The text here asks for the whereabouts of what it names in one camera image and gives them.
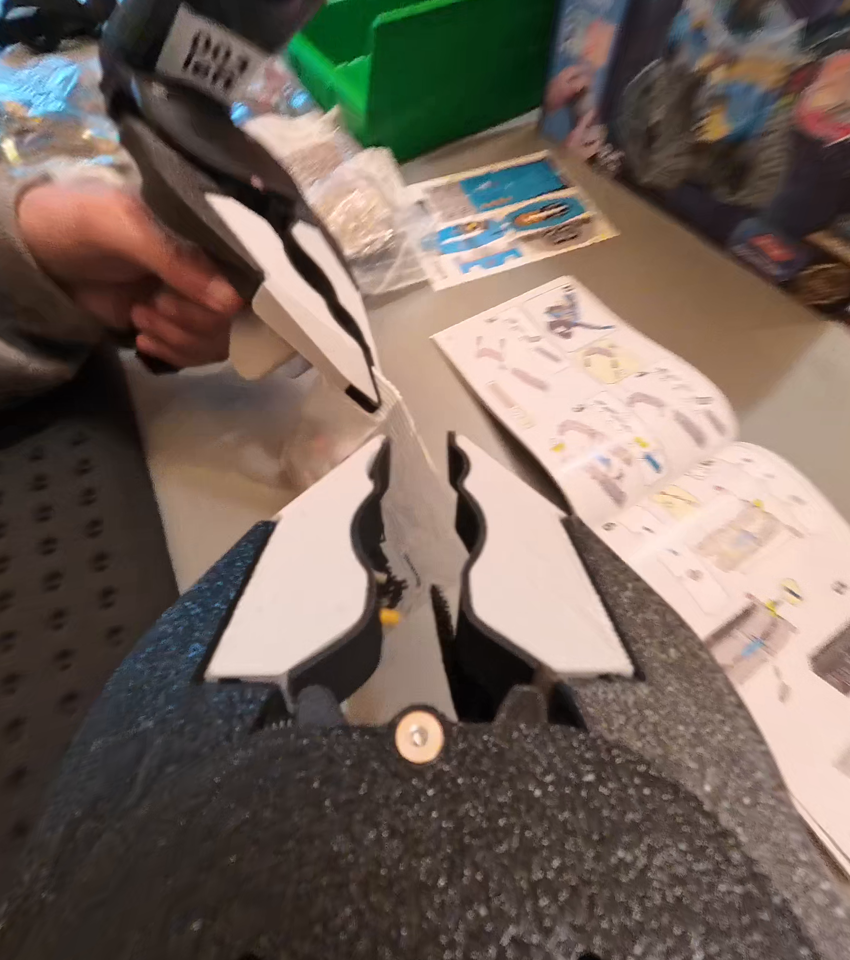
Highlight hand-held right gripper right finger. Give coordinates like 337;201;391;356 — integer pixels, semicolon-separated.
446;433;636;702

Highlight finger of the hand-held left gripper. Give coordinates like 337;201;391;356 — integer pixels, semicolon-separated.
203;192;382;415
290;223;381;370

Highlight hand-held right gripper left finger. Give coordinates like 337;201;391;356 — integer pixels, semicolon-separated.
203;435;392;710

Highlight large bubble wrap packet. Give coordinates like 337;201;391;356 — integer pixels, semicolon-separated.
297;142;427;295

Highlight small clear parts bag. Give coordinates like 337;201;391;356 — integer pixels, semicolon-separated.
192;371;471;631

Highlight white instruction booklet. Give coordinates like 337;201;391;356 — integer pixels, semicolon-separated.
431;276;850;886

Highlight grey desk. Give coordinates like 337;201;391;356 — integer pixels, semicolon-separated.
125;105;850;901

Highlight person's left hand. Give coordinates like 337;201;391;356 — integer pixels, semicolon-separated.
16;182;247;370

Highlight blue sticker sheet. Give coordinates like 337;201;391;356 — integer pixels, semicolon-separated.
410;150;621;292

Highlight green plastic bin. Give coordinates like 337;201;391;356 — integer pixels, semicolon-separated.
286;0;561;162

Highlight black perforated chair seat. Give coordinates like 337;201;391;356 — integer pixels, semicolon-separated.
0;352;178;960

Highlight dark blue toy box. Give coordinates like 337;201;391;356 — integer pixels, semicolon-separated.
541;0;850;312

